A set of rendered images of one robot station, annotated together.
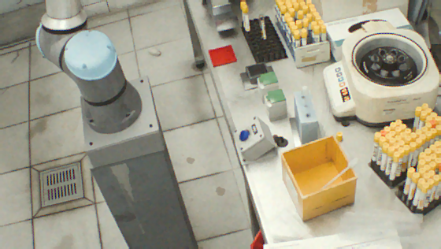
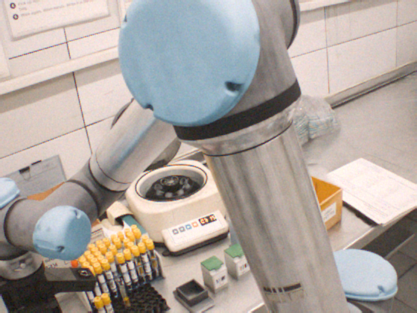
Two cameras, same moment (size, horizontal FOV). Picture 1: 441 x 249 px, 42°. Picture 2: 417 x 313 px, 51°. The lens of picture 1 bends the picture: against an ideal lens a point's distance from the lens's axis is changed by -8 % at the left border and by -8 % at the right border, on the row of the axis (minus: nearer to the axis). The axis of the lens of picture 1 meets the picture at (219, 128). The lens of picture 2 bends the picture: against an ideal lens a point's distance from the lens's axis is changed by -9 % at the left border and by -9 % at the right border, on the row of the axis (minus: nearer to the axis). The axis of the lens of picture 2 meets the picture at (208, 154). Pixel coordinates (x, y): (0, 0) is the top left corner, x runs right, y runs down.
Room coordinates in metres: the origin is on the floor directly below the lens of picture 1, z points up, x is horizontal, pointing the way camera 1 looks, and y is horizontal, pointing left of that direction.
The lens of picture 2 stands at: (1.43, 0.60, 1.60)
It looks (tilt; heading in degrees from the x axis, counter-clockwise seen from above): 26 degrees down; 244
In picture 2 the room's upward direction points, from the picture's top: 8 degrees counter-clockwise
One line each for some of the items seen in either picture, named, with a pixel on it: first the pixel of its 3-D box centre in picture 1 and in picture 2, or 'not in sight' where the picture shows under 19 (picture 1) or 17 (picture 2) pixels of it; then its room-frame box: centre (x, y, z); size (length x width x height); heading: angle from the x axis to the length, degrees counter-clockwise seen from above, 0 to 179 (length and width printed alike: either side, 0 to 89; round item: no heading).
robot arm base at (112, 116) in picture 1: (108, 97); not in sight; (1.07, 0.26, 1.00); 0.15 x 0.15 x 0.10
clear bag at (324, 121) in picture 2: not in sight; (314, 111); (0.35, -0.65, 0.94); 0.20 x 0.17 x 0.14; 168
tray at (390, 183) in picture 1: (405, 156); not in sight; (0.81, -0.43, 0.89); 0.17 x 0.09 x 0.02; 112
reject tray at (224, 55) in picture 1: (222, 55); not in sight; (1.27, -0.05, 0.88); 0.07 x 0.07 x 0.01; 5
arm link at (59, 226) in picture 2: not in sight; (56, 223); (1.40, 0.00, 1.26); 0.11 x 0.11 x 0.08; 36
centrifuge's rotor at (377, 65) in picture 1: (388, 67); (172, 191); (1.03, -0.45, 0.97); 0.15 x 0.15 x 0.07
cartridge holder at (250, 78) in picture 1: (257, 74); (192, 294); (1.16, -0.13, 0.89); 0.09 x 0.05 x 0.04; 95
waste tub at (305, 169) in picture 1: (318, 178); (308, 206); (0.77, -0.20, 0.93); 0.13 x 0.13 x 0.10; 10
